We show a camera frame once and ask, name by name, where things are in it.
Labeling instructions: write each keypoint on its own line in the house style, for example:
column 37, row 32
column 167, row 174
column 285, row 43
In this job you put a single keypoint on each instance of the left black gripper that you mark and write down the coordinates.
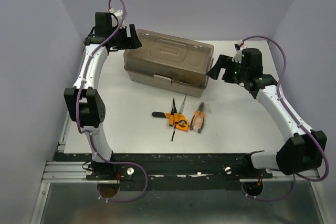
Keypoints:
column 129, row 42

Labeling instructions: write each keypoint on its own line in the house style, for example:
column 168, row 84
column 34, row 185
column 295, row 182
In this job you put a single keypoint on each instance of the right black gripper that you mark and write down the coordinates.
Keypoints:
column 224, row 62

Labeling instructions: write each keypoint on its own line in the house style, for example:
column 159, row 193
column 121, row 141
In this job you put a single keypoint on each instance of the beige tool box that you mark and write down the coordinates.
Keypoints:
column 170, row 63

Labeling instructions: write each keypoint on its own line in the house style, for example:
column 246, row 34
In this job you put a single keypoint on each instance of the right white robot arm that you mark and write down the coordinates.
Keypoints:
column 303, row 145

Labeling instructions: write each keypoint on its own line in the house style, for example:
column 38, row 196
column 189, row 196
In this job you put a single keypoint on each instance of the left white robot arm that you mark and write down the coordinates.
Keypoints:
column 84, row 103

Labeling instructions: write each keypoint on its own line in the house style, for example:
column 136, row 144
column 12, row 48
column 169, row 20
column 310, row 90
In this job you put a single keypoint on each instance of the orange tape measure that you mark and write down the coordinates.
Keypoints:
column 183, row 125

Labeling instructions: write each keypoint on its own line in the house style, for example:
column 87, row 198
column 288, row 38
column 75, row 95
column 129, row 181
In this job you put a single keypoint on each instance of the orange black utility knife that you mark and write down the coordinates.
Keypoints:
column 165, row 115

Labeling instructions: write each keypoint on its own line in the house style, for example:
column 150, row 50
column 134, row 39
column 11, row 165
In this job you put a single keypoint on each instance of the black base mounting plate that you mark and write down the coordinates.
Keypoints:
column 163, row 172

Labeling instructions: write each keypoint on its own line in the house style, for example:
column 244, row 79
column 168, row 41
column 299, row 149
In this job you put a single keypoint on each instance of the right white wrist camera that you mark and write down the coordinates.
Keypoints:
column 239, row 46

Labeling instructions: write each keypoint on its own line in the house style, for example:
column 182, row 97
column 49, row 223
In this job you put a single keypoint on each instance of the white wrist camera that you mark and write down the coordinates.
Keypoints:
column 116, row 16
column 239, row 46

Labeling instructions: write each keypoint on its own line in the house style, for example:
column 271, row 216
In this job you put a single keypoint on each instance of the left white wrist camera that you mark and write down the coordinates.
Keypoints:
column 116, row 16

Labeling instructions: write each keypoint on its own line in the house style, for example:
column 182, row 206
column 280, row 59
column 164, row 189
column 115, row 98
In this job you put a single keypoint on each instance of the orange handled pliers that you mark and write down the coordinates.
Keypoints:
column 198, row 119

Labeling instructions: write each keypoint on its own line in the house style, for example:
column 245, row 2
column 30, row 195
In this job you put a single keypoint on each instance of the small clear handled screwdriver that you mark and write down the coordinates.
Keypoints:
column 182, row 105

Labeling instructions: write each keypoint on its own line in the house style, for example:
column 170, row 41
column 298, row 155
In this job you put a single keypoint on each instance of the orange handled screwdriver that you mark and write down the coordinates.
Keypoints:
column 171, row 117
column 176, row 116

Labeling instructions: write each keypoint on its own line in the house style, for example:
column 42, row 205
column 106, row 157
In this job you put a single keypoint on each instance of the aluminium extrusion rail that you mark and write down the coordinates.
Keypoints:
column 64, row 172

